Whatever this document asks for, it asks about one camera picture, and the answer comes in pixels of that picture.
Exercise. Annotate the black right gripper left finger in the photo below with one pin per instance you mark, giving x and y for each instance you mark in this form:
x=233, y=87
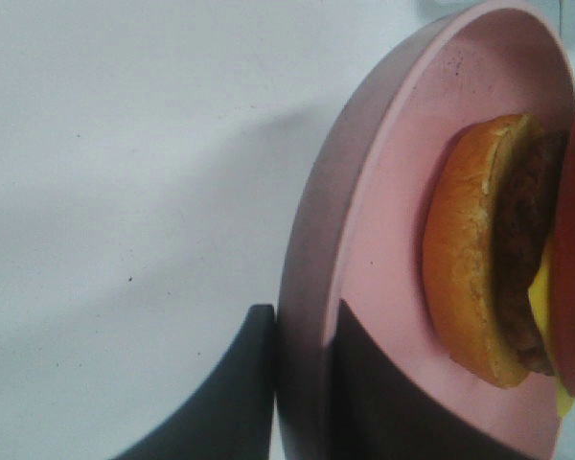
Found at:
x=230, y=414

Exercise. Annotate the pink round plate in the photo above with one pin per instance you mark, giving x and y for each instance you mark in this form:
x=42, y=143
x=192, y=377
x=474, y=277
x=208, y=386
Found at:
x=358, y=230

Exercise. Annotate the burger with lettuce and cheese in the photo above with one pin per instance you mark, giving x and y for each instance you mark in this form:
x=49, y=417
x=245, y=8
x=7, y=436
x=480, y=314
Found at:
x=499, y=253

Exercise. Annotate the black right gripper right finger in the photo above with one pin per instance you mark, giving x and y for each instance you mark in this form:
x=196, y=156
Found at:
x=380, y=413

